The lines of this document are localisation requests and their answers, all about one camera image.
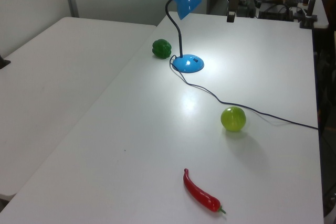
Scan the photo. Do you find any black electronics box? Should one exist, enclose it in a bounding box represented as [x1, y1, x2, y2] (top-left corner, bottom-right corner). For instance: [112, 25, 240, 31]
[258, 0, 295, 22]

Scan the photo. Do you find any black table clamp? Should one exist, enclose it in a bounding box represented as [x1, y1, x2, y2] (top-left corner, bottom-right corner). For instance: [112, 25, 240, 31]
[0, 55, 12, 70]

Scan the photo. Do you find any brown chair back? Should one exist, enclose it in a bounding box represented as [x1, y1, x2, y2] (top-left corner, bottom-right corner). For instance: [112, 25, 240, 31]
[319, 0, 336, 29]

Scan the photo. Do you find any red chili pepper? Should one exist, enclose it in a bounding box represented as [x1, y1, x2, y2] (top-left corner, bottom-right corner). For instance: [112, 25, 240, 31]
[183, 168, 226, 215]

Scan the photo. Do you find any black lamp power cable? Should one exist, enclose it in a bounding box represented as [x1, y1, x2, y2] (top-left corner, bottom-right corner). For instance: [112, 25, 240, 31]
[169, 55, 319, 130]

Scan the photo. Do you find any light green apple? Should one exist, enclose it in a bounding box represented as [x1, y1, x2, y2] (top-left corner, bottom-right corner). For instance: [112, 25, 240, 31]
[220, 106, 247, 132]

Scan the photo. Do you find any blue desk lamp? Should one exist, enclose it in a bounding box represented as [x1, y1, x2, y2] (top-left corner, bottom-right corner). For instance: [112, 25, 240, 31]
[165, 0, 205, 74]

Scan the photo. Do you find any dark green bell pepper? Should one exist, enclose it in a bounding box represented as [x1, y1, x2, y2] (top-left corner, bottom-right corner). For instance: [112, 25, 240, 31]
[152, 39, 173, 59]

